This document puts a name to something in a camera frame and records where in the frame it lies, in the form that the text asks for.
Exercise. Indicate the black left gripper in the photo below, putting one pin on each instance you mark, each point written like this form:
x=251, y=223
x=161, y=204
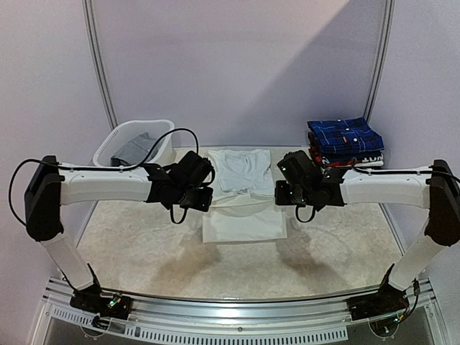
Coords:
x=203, y=205

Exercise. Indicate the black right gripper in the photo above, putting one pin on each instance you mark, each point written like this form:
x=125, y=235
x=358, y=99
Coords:
x=284, y=198

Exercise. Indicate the white cloth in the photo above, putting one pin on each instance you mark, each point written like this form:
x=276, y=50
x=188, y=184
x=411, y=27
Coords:
x=243, y=206

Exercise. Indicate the blue plaid shirt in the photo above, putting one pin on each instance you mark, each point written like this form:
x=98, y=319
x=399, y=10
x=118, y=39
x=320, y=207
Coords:
x=342, y=137

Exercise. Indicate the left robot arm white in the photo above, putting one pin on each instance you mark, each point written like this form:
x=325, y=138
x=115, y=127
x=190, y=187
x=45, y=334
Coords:
x=57, y=188

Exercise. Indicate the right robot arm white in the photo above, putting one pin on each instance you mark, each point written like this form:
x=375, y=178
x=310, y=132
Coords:
x=421, y=204

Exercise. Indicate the white plastic laundry basket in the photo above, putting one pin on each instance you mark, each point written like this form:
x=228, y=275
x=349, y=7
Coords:
x=124, y=133

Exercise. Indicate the red black folded garment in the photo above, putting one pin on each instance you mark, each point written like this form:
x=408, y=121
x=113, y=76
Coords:
x=323, y=162

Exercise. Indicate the grey folded garment in basket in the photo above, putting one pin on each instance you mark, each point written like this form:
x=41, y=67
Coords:
x=134, y=151

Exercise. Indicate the white folded garment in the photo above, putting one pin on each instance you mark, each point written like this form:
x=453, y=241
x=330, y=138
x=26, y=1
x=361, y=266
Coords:
x=370, y=164

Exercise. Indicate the aluminium front rail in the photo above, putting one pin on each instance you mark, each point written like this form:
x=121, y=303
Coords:
x=159, y=320

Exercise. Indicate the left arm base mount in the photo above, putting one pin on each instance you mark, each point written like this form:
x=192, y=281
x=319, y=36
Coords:
x=103, y=306

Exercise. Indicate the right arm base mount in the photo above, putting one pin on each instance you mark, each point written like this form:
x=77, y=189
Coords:
x=385, y=309

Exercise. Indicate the right wall aluminium profile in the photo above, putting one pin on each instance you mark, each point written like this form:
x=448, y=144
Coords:
x=379, y=61

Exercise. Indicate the wall aluminium profile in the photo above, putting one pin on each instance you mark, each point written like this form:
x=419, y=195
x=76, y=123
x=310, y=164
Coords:
x=98, y=63
x=379, y=61

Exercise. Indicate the left wall aluminium profile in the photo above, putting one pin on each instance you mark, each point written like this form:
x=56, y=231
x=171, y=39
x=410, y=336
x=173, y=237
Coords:
x=98, y=63

